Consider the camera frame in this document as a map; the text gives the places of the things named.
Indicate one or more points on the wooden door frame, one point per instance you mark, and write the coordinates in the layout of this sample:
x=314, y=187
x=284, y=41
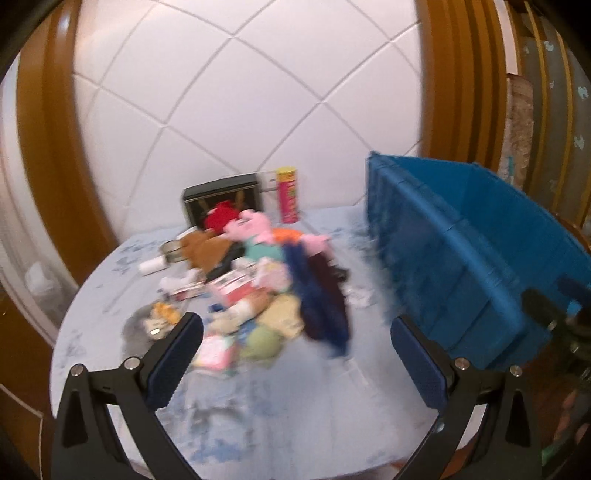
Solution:
x=55, y=115
x=461, y=83

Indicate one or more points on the navy blue cloth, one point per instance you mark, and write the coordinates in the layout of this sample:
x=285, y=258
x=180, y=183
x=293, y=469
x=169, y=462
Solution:
x=318, y=304

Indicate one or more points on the yellow snack packet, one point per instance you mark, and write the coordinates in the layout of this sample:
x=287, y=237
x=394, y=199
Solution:
x=165, y=316

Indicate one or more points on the teal plush toy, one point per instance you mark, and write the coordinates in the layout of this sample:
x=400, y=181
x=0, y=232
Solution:
x=264, y=253

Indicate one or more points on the white plastic bag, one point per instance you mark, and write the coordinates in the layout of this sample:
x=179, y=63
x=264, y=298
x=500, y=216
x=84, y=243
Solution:
x=42, y=280

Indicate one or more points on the brown plush toy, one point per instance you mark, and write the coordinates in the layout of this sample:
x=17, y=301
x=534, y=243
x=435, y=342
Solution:
x=203, y=249

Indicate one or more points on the red plush toy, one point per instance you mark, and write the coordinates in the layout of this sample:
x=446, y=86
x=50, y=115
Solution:
x=220, y=219

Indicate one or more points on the red white flat box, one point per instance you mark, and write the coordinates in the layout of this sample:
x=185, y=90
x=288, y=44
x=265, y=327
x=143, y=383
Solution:
x=189, y=290

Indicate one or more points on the pink flat packet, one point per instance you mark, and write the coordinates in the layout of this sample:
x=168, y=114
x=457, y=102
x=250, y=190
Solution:
x=214, y=351

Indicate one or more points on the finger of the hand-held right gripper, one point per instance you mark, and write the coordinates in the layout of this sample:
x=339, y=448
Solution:
x=545, y=307
x=575, y=288

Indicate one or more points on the pink white carton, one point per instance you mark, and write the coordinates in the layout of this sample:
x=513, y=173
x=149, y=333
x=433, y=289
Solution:
x=233, y=288

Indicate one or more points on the round metal tin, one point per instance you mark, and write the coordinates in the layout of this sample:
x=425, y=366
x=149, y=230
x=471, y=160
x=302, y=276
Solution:
x=171, y=251

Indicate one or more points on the small white paper roll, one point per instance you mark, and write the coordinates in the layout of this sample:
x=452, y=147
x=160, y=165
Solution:
x=152, y=266

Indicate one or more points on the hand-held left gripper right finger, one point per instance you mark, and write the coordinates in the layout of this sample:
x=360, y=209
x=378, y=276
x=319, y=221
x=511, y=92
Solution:
x=418, y=364

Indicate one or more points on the beige cloth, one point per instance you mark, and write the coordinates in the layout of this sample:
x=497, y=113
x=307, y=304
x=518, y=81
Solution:
x=281, y=316

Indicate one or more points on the blue plastic container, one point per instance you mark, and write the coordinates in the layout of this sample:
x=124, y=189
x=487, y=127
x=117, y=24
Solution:
x=438, y=230

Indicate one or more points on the white sock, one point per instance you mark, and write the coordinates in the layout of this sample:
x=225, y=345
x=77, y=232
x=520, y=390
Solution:
x=178, y=279

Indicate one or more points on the frosted glass sliding door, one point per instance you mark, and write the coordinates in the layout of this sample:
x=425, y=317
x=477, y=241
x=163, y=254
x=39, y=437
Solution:
x=554, y=92

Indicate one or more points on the pale green plush ball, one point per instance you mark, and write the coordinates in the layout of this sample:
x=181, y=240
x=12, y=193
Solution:
x=262, y=344

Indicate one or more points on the pink pig plush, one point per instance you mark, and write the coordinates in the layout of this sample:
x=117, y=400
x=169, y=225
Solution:
x=251, y=226

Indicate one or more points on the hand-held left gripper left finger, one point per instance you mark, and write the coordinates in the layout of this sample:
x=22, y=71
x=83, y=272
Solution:
x=175, y=360

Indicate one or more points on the black open box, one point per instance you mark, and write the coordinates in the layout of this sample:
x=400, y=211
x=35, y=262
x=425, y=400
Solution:
x=210, y=194

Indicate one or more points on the red chips can yellow lid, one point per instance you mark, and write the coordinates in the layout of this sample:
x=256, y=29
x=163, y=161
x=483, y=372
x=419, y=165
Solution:
x=288, y=196

